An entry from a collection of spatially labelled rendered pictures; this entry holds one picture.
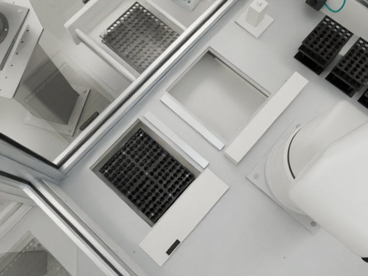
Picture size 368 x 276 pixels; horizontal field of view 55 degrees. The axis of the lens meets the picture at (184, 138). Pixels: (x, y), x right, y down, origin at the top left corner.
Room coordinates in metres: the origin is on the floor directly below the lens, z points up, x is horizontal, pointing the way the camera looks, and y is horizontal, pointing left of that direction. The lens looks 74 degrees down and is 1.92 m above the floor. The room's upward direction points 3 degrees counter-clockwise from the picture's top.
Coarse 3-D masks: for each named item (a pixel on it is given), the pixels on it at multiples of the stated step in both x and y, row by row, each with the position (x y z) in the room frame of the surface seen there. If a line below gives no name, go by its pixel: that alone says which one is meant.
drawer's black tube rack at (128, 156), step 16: (128, 144) 0.30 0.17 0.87; (144, 144) 0.28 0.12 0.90; (112, 160) 0.25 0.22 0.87; (128, 160) 0.24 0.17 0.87; (144, 160) 0.24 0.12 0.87; (160, 160) 0.23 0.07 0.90; (176, 160) 0.23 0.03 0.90; (112, 176) 0.19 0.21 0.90; (128, 176) 0.19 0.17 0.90; (144, 176) 0.19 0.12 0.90; (160, 176) 0.18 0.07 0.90; (176, 176) 0.19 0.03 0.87; (192, 176) 0.18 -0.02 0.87; (128, 192) 0.14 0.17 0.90; (144, 192) 0.14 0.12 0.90; (160, 192) 0.14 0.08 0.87; (176, 192) 0.14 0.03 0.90; (144, 208) 0.10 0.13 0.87; (160, 208) 0.09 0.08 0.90
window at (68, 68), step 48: (0, 0) 0.32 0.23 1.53; (48, 0) 0.36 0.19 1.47; (96, 0) 0.41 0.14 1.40; (144, 0) 0.48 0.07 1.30; (192, 0) 0.59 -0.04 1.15; (0, 48) 0.29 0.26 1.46; (48, 48) 0.33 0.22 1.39; (96, 48) 0.38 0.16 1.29; (144, 48) 0.46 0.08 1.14; (0, 96) 0.25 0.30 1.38; (48, 96) 0.29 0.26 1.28; (96, 96) 0.35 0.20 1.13; (48, 144) 0.23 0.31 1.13
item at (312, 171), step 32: (288, 128) 0.29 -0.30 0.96; (320, 128) 0.19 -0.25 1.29; (352, 128) 0.18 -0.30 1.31; (288, 160) 0.16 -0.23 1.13; (320, 160) 0.08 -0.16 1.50; (352, 160) 0.08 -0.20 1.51; (288, 192) 0.05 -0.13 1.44; (320, 192) 0.05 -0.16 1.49; (352, 192) 0.04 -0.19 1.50; (320, 224) 0.01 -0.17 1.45; (352, 224) 0.01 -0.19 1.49
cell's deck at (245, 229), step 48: (288, 0) 0.72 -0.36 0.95; (240, 48) 0.56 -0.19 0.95; (288, 48) 0.55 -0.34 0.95; (336, 96) 0.38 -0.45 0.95; (192, 144) 0.26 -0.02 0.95; (96, 192) 0.14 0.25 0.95; (240, 192) 0.12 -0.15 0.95; (192, 240) 0.00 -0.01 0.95; (240, 240) -0.01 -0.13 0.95; (288, 240) -0.01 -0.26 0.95; (336, 240) -0.02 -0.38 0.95
